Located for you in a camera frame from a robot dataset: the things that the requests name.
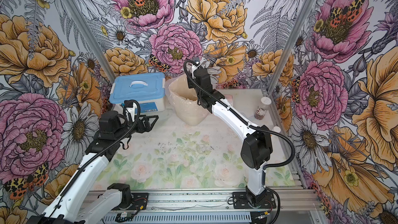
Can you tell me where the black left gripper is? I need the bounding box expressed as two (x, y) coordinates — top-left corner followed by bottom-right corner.
(114, 114), (159, 141)

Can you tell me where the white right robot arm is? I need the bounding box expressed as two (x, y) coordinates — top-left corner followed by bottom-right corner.
(184, 68), (273, 208)

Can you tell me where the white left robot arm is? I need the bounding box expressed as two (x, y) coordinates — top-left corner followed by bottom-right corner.
(28, 111), (159, 224)

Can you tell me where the bin with plastic liner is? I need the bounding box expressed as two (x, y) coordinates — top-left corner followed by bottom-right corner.
(165, 74), (209, 126)

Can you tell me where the blue lidded storage box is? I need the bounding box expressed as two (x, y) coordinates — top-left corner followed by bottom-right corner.
(109, 72), (165, 113)

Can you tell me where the tall jar with white lid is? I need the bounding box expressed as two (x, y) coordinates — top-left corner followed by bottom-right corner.
(255, 96), (272, 120)

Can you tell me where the small white pill bottle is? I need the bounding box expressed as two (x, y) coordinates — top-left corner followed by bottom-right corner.
(272, 126), (282, 134)

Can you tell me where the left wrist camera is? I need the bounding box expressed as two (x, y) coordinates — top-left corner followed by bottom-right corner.
(124, 100), (137, 122)

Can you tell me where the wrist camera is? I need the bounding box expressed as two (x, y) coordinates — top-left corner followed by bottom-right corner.
(191, 60), (201, 74)
(124, 100), (137, 122)

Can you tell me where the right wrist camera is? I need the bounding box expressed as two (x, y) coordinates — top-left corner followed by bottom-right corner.
(191, 60), (201, 74)

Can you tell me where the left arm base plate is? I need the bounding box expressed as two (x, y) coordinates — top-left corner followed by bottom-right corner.
(112, 192), (149, 211)

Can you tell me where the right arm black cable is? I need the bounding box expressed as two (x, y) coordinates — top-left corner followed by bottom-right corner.
(182, 58), (296, 169)

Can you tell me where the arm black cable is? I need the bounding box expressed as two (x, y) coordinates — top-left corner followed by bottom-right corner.
(182, 58), (296, 169)
(46, 99), (141, 218)

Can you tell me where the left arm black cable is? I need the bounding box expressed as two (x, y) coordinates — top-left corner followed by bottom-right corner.
(46, 99), (141, 218)

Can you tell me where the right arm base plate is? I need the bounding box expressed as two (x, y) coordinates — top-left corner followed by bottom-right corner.
(232, 190), (277, 209)

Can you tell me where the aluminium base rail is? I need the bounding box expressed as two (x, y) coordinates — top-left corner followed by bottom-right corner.
(81, 188), (328, 224)

